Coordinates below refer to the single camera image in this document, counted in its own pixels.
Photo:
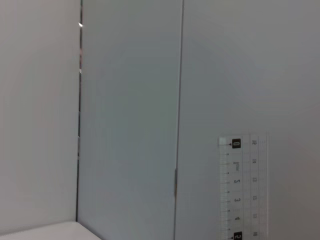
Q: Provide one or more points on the clear plastic ruler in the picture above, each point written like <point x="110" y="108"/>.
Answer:
<point x="242" y="190"/>

